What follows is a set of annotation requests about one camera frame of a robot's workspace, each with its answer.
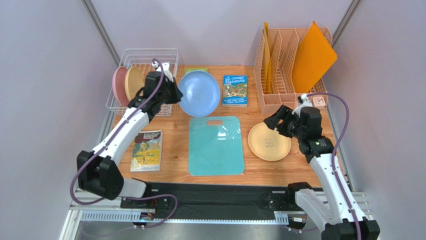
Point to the Brideshead Revisited paperback book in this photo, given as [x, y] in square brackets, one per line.
[147, 152]

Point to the tan plate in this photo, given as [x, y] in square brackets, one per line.
[133, 82]

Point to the blue plate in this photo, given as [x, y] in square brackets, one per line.
[201, 93]

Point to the black base mat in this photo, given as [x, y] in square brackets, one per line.
[215, 202]

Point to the white wire dish rack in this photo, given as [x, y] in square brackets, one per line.
[142, 58]

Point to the teal cutting board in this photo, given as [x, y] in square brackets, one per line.
[215, 146]

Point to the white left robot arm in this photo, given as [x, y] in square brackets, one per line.
[97, 170]

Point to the aluminium frame rail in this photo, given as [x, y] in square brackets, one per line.
[104, 220]

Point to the pink plastic desk organizer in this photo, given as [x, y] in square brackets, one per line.
[283, 44]

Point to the blue 26-Storey Treehouse book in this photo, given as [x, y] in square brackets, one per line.
[235, 91]

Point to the pink plate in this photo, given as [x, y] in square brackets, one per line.
[118, 85]

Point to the green 65-Storey Treehouse book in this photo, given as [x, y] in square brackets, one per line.
[188, 70]

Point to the thin orange folder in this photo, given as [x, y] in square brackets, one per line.
[267, 57]

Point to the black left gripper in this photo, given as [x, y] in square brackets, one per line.
[178, 95]

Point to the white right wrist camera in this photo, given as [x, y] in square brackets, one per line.
[303, 101]

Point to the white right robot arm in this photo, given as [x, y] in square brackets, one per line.
[341, 218]

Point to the yellow bear plate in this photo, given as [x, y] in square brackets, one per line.
[268, 144]

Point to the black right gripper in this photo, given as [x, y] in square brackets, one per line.
[279, 118]

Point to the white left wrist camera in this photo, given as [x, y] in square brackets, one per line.
[166, 69]

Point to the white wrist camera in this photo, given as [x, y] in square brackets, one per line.
[166, 69]
[303, 101]

